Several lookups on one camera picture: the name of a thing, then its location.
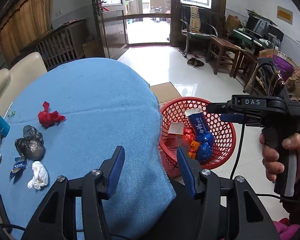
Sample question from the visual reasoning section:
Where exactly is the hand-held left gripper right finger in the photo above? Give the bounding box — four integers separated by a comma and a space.
176, 146, 280, 240

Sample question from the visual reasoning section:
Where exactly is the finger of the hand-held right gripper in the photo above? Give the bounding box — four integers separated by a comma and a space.
205, 101, 232, 113
220, 114, 247, 124

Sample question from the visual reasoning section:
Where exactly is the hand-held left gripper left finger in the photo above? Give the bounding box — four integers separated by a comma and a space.
21, 145, 125, 240

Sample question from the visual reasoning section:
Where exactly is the red plastic basket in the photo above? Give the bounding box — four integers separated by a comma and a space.
159, 97, 237, 178

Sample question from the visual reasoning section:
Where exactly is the blue toothpaste box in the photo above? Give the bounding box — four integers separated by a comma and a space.
185, 107, 210, 137

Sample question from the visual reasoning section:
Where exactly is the blue plastic bag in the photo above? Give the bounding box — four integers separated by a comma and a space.
195, 131, 215, 162

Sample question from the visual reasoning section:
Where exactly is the red plastic bag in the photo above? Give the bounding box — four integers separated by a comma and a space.
183, 127, 197, 142

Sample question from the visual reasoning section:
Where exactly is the yellow white red box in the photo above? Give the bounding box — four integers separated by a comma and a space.
168, 122, 185, 137

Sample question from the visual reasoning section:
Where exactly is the white tissue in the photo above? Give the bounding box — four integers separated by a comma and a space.
27, 160, 49, 190

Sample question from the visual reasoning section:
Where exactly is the red plastic scrap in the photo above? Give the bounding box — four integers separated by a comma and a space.
37, 101, 66, 128

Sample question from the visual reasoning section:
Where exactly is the black plastic bag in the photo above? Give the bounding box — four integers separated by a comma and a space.
14, 125, 46, 161

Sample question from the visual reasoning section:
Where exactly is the blue sachet wrapper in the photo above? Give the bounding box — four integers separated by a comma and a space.
9, 156, 27, 182

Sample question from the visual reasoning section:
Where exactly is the person's right hand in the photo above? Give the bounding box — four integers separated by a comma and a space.
259, 132, 300, 183

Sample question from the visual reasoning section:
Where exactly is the purple bag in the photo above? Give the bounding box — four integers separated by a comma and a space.
272, 55, 294, 79

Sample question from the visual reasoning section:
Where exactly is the wooden stool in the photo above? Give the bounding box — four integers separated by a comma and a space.
206, 36, 240, 75
232, 50, 259, 85

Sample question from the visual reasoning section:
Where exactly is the large cardboard box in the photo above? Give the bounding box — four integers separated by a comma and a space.
150, 81, 183, 105

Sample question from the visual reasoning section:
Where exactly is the green topped desk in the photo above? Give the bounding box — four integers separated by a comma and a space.
232, 27, 282, 53

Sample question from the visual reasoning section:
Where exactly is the black monitor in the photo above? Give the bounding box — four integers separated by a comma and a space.
245, 14, 285, 43

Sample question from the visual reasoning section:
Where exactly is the blue tablecloth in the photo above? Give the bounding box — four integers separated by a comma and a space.
0, 57, 177, 239

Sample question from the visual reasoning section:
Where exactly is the plaid towel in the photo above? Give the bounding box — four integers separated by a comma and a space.
189, 6, 200, 33

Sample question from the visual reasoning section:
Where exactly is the pink cloth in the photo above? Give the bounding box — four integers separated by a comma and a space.
272, 217, 300, 240

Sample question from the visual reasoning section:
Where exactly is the teal thermos bottle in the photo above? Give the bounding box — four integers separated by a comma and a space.
0, 101, 11, 138

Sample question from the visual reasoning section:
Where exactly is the brown wooden door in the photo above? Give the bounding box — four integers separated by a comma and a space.
90, 0, 129, 60

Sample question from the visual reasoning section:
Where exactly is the wooden slatted crib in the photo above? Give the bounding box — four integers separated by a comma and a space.
20, 19, 87, 69

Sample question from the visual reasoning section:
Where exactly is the beige leather sofa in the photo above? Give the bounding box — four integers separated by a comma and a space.
0, 52, 48, 120

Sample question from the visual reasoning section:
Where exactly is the yellow curtain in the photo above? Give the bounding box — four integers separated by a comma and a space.
0, 0, 56, 62

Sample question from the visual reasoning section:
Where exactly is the metal frame chair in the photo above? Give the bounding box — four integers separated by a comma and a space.
180, 5, 219, 58

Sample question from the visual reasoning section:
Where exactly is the yellow wall sign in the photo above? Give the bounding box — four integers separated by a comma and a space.
277, 6, 293, 25

